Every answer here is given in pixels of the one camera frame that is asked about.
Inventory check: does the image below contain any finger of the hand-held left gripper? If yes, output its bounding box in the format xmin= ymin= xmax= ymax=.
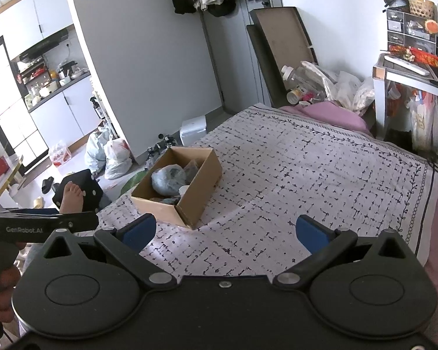
xmin=7 ymin=208 xmax=61 ymax=218
xmin=58 ymin=211 xmax=100 ymax=232

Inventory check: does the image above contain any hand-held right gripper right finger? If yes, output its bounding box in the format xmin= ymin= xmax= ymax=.
xmin=274 ymin=214 xmax=418 ymax=290

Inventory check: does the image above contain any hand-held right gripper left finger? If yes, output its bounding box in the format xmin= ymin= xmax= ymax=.
xmin=46 ymin=214 xmax=176 ymax=292

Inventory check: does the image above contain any grey plush toy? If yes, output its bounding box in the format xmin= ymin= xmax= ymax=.
xmin=150 ymin=197 xmax=181 ymax=207

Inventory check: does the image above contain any light blue soft cloth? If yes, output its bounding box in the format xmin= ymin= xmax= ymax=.
xmin=151 ymin=165 xmax=189 ymax=196

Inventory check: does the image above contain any brown cardboard box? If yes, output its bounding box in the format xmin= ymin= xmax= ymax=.
xmin=131 ymin=146 xmax=223 ymax=230

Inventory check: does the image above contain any person's left hand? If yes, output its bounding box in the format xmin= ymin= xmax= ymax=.
xmin=0 ymin=265 xmax=21 ymax=322

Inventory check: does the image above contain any person's bare foot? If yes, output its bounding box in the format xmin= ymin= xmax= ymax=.
xmin=59 ymin=181 xmax=85 ymax=214

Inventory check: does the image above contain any black polka dot stool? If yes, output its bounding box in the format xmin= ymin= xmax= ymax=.
xmin=52 ymin=169 xmax=103 ymax=214

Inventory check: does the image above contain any green cartoon leaf mat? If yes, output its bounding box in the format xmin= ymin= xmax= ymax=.
xmin=120 ymin=171 xmax=148 ymax=197

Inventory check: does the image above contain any white red printed plastic bag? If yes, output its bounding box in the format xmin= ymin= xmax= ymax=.
xmin=104 ymin=139 xmax=134 ymax=180

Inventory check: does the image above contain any grey white plastic bag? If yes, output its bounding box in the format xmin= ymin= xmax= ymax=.
xmin=84 ymin=126 xmax=112 ymax=172

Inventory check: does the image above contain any white black patterned blanket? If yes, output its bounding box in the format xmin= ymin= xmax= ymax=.
xmin=95 ymin=104 xmax=438 ymax=274

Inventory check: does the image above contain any white kitchen cabinet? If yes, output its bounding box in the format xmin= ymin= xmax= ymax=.
xmin=27 ymin=75 xmax=97 ymax=154

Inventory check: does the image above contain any white box appliance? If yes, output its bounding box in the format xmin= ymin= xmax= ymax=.
xmin=179 ymin=115 xmax=208 ymax=146

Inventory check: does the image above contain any pile of clear plastic bags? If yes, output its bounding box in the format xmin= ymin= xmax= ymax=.
xmin=301 ymin=60 xmax=376 ymax=117

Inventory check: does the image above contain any clear bottle with white cap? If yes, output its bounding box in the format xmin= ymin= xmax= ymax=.
xmin=281 ymin=65 xmax=327 ymax=95

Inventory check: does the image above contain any white desk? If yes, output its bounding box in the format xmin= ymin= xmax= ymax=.
xmin=372 ymin=53 xmax=438 ymax=150

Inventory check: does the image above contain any plastic bag under desk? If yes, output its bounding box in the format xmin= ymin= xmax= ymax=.
xmin=387 ymin=80 xmax=438 ymax=150

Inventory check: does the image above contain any black range hood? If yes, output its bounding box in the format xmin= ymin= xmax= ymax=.
xmin=18 ymin=31 xmax=70 ymax=61

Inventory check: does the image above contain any grey door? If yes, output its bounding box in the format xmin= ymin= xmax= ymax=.
xmin=201 ymin=0 xmax=283 ymax=115

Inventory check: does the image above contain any brown folded board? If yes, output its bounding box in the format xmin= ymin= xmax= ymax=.
xmin=246 ymin=6 xmax=319 ymax=108

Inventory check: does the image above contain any white keyboard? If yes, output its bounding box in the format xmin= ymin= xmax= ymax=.
xmin=383 ymin=55 xmax=431 ymax=77

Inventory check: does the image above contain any red banner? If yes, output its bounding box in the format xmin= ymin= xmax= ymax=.
xmin=389 ymin=45 xmax=438 ymax=68

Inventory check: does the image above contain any grey drawer organizer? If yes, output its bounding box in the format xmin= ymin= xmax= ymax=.
xmin=386 ymin=7 xmax=438 ymax=42

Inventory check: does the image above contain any wicker basket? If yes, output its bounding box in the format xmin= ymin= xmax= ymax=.
xmin=409 ymin=0 xmax=436 ymax=19

